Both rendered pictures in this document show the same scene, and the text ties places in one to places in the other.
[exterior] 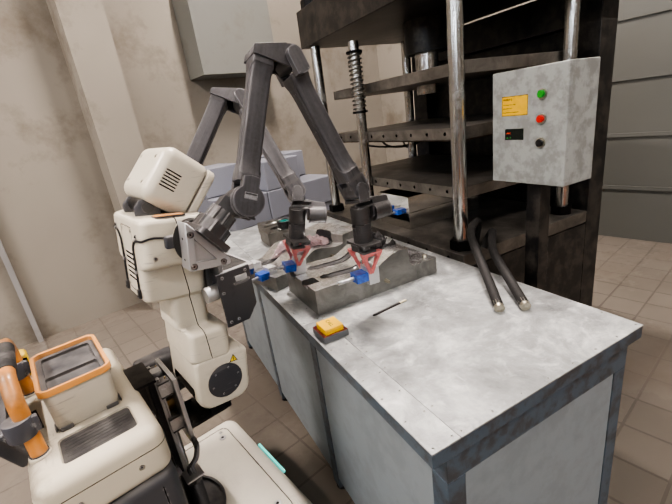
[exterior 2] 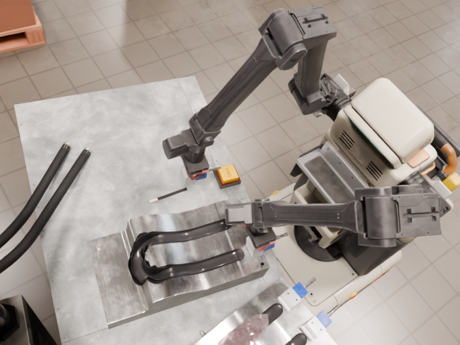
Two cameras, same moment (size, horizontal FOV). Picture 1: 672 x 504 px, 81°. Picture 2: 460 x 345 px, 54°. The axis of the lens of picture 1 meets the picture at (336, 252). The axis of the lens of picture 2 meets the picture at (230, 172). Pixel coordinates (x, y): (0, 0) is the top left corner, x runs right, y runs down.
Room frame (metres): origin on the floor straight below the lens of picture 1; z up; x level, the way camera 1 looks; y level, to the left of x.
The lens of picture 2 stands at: (1.89, -0.13, 2.17)
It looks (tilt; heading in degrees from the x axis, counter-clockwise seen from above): 57 degrees down; 168
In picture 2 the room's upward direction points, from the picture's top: 19 degrees clockwise
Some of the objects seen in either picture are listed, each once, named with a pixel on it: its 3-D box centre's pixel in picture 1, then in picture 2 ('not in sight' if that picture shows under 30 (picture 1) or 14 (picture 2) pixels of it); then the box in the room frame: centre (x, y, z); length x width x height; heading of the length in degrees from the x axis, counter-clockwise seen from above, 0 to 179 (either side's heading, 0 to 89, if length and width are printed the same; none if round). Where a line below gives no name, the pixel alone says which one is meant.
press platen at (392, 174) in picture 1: (439, 170); not in sight; (2.31, -0.67, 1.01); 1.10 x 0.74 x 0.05; 26
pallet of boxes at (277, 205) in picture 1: (268, 217); not in sight; (3.72, 0.60, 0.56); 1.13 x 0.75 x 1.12; 131
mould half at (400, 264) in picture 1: (360, 264); (179, 254); (1.37, -0.08, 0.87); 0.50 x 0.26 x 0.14; 116
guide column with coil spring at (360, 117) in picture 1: (366, 166); not in sight; (2.29, -0.24, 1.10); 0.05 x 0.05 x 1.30
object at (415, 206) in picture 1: (429, 200); not in sight; (2.21, -0.57, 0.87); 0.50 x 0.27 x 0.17; 116
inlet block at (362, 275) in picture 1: (356, 277); (201, 171); (1.10, -0.05, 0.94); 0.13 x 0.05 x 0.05; 115
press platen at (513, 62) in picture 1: (436, 78); not in sight; (2.31, -0.68, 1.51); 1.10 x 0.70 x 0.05; 26
